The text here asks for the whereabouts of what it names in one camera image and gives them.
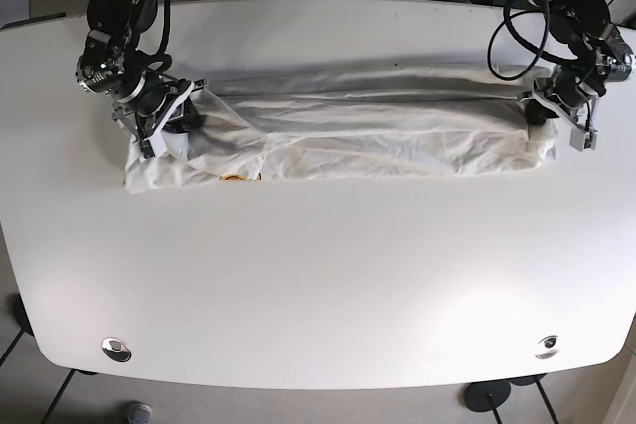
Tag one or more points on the left silver table grommet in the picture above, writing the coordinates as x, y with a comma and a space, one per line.
116, 350

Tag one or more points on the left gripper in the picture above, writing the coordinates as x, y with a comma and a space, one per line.
565, 99

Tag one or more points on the white printed T-shirt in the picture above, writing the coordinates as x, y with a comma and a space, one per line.
416, 121

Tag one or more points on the right silver table grommet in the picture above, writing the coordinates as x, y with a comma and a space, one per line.
547, 347

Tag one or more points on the silver table grommet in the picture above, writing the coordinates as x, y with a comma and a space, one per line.
547, 347
116, 350

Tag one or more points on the black round stand base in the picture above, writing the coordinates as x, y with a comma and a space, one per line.
486, 396

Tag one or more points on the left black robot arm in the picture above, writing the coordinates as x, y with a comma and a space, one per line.
586, 47

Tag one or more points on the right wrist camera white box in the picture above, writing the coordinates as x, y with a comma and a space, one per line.
151, 146

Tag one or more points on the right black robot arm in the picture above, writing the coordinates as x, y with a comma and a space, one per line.
125, 57

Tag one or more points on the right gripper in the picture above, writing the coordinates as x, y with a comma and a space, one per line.
159, 105

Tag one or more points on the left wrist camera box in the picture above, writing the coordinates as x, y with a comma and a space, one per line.
581, 139

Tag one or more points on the grey shoe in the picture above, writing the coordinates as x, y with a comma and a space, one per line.
138, 413

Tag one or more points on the black table leg left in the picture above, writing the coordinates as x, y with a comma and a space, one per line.
19, 314

